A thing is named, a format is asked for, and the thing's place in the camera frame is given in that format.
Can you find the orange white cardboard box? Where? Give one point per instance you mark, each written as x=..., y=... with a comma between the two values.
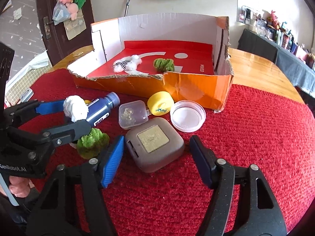
x=108, y=39

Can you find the red miniso bag liner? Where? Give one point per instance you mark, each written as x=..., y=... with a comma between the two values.
x=153, y=58

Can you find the white square charger device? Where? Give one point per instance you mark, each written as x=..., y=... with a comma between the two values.
x=26, y=95

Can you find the small clear plastic box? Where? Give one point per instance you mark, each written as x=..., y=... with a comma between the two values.
x=133, y=114

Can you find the yellow round cap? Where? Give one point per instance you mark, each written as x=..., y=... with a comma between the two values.
x=160, y=103

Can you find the person's hand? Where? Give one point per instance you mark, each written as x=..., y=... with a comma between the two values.
x=19, y=186

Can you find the blue cloth covered desk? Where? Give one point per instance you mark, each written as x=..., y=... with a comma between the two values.
x=298, y=73

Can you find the grey square case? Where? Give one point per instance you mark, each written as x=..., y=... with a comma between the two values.
x=154, y=144

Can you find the dark brown door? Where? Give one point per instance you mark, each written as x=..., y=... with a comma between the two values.
x=65, y=38

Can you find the clear round lid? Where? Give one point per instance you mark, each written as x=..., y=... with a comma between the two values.
x=187, y=116

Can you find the clear plastic bag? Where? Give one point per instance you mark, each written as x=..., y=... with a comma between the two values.
x=60, y=13

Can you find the purple paint bottle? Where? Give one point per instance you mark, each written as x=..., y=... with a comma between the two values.
x=99, y=109

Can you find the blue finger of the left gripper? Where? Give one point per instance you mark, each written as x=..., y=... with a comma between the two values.
x=68, y=132
x=45, y=108

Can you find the wooden table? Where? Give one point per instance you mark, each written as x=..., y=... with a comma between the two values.
x=258, y=73

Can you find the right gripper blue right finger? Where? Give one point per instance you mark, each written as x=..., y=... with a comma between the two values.
x=204, y=159

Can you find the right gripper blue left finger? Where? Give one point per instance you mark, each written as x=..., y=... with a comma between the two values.
x=110, y=161

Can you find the pink plush toy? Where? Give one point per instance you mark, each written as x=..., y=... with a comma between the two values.
x=71, y=7

